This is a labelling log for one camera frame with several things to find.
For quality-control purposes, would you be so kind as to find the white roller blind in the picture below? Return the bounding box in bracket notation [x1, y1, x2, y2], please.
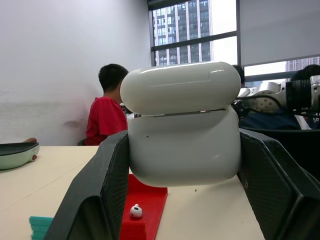
[239, 0, 320, 67]

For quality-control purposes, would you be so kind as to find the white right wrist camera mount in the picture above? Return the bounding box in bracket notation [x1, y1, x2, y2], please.
[309, 74, 320, 113]

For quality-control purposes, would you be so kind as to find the red plastic tray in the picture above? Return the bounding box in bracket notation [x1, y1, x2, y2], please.
[119, 173, 169, 240]

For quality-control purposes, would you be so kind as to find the mint green electric pan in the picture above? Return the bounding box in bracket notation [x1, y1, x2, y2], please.
[0, 137, 40, 171]

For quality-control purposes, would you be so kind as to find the person in red shirt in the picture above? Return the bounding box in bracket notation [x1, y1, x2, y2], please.
[85, 63, 130, 146]

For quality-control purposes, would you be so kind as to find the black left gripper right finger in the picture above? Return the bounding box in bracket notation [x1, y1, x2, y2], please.
[237, 128, 320, 240]

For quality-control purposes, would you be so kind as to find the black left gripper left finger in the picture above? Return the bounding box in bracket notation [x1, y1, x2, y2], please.
[44, 130, 130, 240]

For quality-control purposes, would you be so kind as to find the dark window frame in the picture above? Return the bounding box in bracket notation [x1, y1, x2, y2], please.
[146, 0, 320, 83]

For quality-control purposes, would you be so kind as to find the black-haired person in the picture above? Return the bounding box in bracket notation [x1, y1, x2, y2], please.
[231, 64, 246, 88]

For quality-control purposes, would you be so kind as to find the white earbud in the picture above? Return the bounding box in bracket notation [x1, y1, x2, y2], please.
[129, 203, 143, 219]

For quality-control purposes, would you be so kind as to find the black bin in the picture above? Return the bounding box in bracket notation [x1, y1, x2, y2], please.
[239, 126, 320, 180]

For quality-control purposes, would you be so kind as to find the high-rise building outside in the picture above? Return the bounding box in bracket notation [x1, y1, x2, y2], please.
[152, 0, 215, 67]

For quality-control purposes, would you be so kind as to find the teal stepped block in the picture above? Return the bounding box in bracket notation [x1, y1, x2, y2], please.
[28, 215, 54, 240]

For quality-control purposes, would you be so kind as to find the white earbud charging case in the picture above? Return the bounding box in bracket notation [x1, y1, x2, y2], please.
[119, 61, 242, 188]

